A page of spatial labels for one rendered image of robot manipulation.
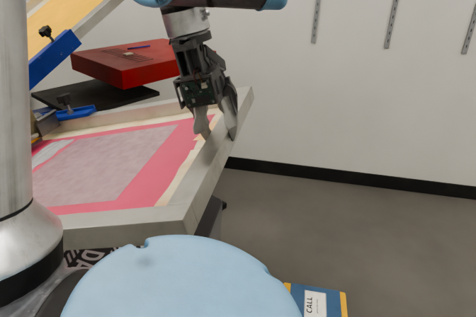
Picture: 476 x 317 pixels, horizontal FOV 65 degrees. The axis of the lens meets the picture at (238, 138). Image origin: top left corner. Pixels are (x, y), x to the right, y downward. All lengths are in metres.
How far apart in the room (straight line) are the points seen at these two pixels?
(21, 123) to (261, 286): 0.15
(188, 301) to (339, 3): 2.55
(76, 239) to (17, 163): 0.38
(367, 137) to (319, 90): 0.51
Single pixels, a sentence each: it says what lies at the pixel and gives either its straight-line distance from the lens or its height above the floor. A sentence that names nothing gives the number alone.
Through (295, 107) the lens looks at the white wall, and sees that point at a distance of 2.84.
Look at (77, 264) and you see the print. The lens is 0.95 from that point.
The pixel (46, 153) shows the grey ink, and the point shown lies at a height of 1.11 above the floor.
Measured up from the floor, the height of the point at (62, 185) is 1.15.
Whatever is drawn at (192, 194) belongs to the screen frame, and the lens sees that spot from 0.54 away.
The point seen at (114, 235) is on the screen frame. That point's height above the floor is 1.23.
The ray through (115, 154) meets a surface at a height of 1.16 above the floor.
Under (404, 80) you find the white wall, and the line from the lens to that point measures 2.84.
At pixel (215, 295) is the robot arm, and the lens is 0.20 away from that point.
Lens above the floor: 1.57
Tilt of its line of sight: 26 degrees down
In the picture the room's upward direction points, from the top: 2 degrees clockwise
